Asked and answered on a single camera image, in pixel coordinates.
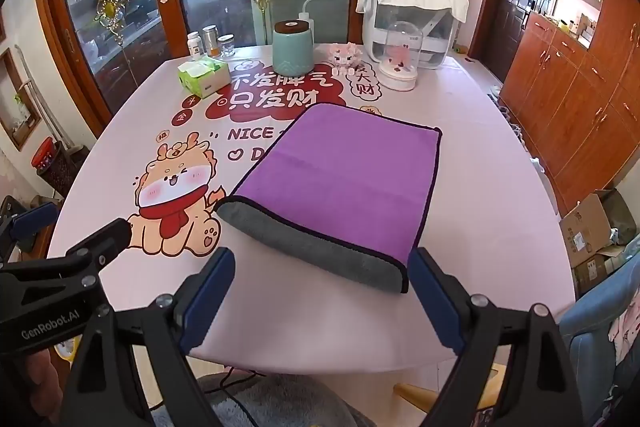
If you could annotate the wooden framed picture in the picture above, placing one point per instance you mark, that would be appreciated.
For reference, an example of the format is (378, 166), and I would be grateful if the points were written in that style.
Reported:
(17, 107)

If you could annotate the cardboard box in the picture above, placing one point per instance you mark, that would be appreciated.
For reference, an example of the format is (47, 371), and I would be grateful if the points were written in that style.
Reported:
(622, 217)
(585, 227)
(595, 272)

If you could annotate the white pill bottle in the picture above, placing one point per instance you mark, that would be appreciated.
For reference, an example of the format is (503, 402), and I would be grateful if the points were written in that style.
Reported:
(194, 47)

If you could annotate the white water dispenser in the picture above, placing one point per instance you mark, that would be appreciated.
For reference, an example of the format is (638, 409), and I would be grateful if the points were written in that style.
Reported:
(441, 38)

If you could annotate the wooden stool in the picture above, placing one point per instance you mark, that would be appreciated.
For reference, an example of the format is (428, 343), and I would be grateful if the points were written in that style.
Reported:
(425, 394)

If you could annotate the pink printed tablecloth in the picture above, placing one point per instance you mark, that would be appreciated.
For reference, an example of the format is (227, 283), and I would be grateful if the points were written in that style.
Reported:
(480, 207)

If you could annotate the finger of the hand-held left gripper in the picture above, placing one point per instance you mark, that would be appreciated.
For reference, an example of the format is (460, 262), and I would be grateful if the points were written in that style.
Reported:
(107, 239)
(32, 215)

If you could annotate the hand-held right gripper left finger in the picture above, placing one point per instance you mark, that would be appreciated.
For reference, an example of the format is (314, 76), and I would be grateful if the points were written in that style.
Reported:
(210, 297)

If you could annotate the green tissue box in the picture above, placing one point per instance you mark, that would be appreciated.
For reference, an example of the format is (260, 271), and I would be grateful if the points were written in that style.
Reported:
(202, 77)

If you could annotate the pink cloth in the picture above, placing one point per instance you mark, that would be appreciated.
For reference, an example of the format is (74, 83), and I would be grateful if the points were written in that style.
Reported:
(625, 322)

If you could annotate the glass dome with pink figure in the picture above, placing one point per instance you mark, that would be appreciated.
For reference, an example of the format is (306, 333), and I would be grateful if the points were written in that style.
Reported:
(400, 62)

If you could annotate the grey fluffy cushion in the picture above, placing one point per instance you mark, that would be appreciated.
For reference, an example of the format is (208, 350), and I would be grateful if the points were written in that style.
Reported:
(280, 402)

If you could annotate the blue chair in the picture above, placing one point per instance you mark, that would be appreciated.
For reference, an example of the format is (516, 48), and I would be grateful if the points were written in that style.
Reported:
(595, 342)

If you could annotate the person's left hand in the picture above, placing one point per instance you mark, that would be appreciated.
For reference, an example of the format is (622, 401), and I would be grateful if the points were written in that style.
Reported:
(32, 374)

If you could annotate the dark brown door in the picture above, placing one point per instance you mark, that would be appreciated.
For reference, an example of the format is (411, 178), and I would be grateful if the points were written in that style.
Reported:
(510, 7)

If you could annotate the teal canister with brown lid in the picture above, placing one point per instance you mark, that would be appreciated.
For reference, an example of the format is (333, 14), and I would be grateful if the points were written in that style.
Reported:
(292, 49)

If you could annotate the white squeeze bottle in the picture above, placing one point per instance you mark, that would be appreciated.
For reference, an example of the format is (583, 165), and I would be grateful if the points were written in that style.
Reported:
(306, 21)

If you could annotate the dark woven basket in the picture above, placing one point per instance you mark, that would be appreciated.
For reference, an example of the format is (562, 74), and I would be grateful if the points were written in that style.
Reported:
(65, 172)

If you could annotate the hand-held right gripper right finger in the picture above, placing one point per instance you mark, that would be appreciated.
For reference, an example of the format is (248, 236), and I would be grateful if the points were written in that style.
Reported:
(435, 302)

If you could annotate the pink toy figure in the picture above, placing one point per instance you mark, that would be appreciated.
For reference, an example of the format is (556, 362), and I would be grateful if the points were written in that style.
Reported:
(345, 57)

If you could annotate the wooden cabinet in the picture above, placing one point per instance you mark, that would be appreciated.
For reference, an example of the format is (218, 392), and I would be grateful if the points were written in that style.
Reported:
(565, 107)

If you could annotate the purple and grey towel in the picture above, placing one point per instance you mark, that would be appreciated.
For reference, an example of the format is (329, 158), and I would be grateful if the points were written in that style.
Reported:
(340, 187)

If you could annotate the small clear glass jar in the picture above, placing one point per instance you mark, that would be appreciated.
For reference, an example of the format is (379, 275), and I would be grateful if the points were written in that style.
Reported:
(227, 47)

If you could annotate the red lidded container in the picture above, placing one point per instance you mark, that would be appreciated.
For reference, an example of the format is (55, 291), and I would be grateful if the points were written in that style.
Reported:
(42, 153)

